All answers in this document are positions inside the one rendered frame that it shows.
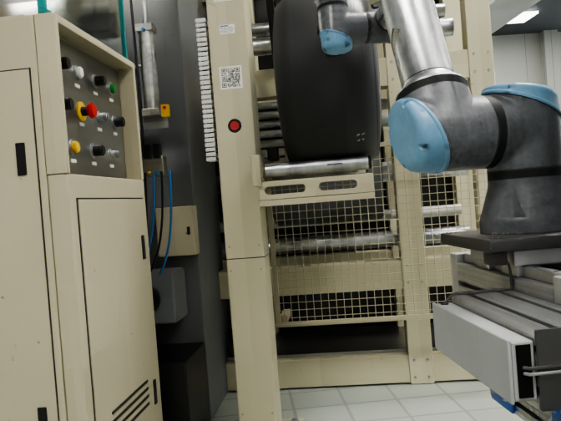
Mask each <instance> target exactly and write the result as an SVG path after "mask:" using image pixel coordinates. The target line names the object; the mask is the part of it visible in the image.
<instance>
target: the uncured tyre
mask: <svg viewBox="0 0 561 421"><path fill-rule="evenodd" d="M314 1H315V0H281V1H280V2H279V3H278V5H277V6H276V7H275V11H274V22H273V61H274V74H275V91H276V99H277V106H278V113H279V119H280V128H281V133H282V137H283V141H284V144H285V147H286V153H287V157H288V160H289V161H290V162H291V161H302V160H320V159H330V158H341V157H351V156H360V155H367V156H368V155H370V156H371V161H372V160H373V159H374V158H375V157H376V156H377V155H378V154H379V149H380V141H381V132H382V105H381V85H380V72H379V61H378V51H377V43H363V44H352V49H351V51H349V52H348V53H344V54H342V55H341V56H338V57H331V58H328V57H327V56H326V53H324V52H323V50H322V47H321V38H320V36H319V35H317V32H316V27H317V26H318V23H319V22H318V14H317V8H316V4H314ZM347 4H348V10H349V13H350V12H372V10H371V4H370V0H347ZM319 126H327V127H323V128H314V129H303V128H310V127H319ZM362 131H366V141H363V142H360V143H357V142H356V133H358V132H362Z"/></svg>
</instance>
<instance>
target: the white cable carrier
mask: <svg viewBox="0 0 561 421"><path fill-rule="evenodd" d="M195 23H197V24H196V25H195V26H196V27H197V29H196V32H197V34H196V37H197V46H198V52H199V53H198V56H199V57H198V60H199V66H200V71H201V72H200V75H201V76H200V80H201V81H200V85H202V86H201V87H200V88H201V89H202V90H203V91H201V94H203V95H201V99H203V100H202V104H204V105H202V109H204V110H203V122H204V128H205V129H204V131H205V133H207V134H205V138H207V139H205V147H208V148H206V149H205V151H206V152H209V153H206V156H209V157H208V158H206V161H209V162H216V161H219V157H218V153H216V152H218V149H216V148H218V146H217V144H216V143H217V139H215V138H217V136H216V125H215V120H214V119H215V115H213V114H215V112H214V109H215V106H213V105H214V97H212V96H214V95H213V88H212V87H213V84H212V83H211V82H212V78H211V77H212V73H211V62H210V46H209V44H210V42H209V36H208V35H209V31H208V22H207V21H206V19H205V18H196V19H195ZM206 142H207V143H206ZM216 157H217V158H216Z"/></svg>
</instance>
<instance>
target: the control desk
mask: <svg viewBox="0 0 561 421"><path fill-rule="evenodd" d="M143 179H144V173H143V163H142V153H141V142H140V132H139V111H138V101H137V91H136V80H135V70H134V63H132V62H131V61H129V60H128V59H126V58H125V57H123V56H122V55H120V54H119V53H117V52H115V51H113V49H111V48H109V47H108V46H106V45H104V44H103V43H101V42H99V41H98V40H97V39H96V38H93V37H92V36H90V35H89V34H87V33H86V32H84V31H83V30H81V29H80V28H78V27H76V26H74V25H73V24H71V23H70V22H69V21H67V20H65V19H64V18H62V17H60V16H59V15H57V14H56V13H54V12H52V13H38V14H34V15H27V16H19V17H11V18H0V421H163V414H162V403H161V392H160V382H159V362H158V352H157V342H156V331H155V320H154V300H153V290H152V279H151V269H150V259H149V238H148V228H147V217H146V207H145V197H144V182H143V181H142V180H143Z"/></svg>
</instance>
